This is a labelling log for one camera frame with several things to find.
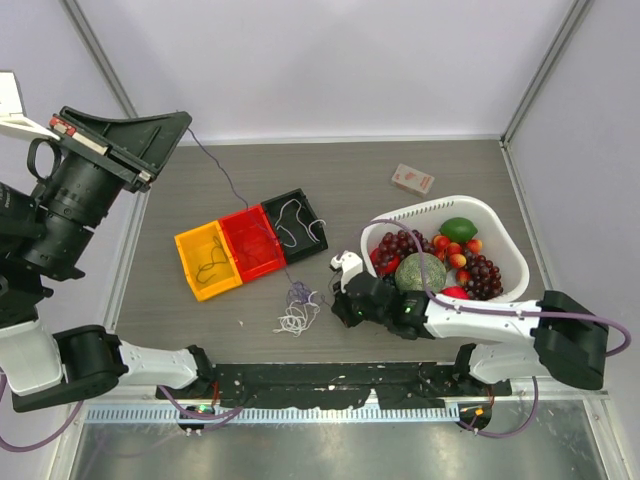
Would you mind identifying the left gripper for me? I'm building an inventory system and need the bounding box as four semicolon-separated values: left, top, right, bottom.
28;104;201;274

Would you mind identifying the white cable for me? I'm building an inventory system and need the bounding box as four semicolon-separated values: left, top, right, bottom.
273;198;327;251
272;293;321;339

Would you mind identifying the black cable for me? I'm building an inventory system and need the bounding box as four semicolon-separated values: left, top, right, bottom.
195;234;229;284

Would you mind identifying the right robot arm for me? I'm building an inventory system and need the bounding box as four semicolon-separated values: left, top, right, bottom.
331;272;609;395

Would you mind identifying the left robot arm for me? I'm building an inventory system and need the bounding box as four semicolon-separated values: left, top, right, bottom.
1;107;216;413

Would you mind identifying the green cantaloupe melon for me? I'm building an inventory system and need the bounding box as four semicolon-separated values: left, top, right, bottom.
394;253;447;293

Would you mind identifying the dark red grape bunch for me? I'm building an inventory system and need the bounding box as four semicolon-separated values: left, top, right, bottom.
369;230;437;276

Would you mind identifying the red apple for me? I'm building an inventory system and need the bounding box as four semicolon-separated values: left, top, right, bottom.
440;286;470;300

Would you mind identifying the white plastic basket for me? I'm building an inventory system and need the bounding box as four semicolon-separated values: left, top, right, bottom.
379;195;530;303

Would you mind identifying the black plastic bin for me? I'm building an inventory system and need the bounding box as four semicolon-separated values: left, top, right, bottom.
261;189;328;265

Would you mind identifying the green lime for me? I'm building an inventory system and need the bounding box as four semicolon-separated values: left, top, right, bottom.
439;217;478;244

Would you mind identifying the red plastic bin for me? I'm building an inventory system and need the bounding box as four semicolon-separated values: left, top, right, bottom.
219;205;286;283

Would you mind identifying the red white card box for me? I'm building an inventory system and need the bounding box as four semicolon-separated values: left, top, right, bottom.
391;164;435;198

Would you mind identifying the yellow plastic bin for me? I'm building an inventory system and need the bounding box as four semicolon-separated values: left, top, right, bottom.
174;221;243;302

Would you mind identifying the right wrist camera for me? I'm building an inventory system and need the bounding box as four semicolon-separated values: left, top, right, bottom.
330;250;364;293

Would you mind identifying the slotted cable duct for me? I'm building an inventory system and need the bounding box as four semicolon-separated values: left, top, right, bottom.
84;403;460;425

